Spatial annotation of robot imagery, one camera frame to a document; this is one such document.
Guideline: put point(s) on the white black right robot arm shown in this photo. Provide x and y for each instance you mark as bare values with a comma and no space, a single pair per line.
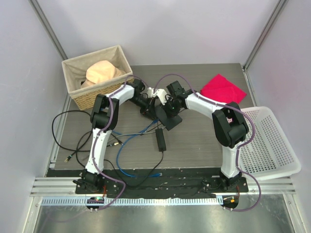
229,125

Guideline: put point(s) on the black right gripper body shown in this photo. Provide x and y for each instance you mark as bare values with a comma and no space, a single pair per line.
171,108

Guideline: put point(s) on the white slotted cable duct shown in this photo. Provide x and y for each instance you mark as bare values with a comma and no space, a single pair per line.
98,201

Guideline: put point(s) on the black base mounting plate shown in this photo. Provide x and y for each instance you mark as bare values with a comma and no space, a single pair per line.
160,183

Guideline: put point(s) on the wicker basket with liner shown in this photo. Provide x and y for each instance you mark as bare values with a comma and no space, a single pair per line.
74,70

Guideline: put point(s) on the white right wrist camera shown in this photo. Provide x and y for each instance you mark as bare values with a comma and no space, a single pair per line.
161,95

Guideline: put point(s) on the black network switch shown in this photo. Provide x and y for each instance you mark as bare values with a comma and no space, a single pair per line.
168,122

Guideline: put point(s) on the peach cloth hat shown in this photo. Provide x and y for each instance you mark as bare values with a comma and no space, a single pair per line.
100,72

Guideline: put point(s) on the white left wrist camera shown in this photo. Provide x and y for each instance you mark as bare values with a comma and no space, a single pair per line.
151,92

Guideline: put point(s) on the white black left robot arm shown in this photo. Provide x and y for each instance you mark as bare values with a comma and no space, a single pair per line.
104,118

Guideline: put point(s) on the red folded cloth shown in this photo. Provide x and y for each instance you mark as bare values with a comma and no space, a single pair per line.
221,89

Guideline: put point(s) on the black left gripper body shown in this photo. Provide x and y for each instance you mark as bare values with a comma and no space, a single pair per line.
148,104

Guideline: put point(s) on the white perforated plastic basket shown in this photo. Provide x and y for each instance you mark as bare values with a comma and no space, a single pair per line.
269,155

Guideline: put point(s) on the black power adapter brick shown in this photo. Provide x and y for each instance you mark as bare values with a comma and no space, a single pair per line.
160,140

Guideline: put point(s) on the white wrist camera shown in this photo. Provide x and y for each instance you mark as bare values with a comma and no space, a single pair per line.
151,92
161,95

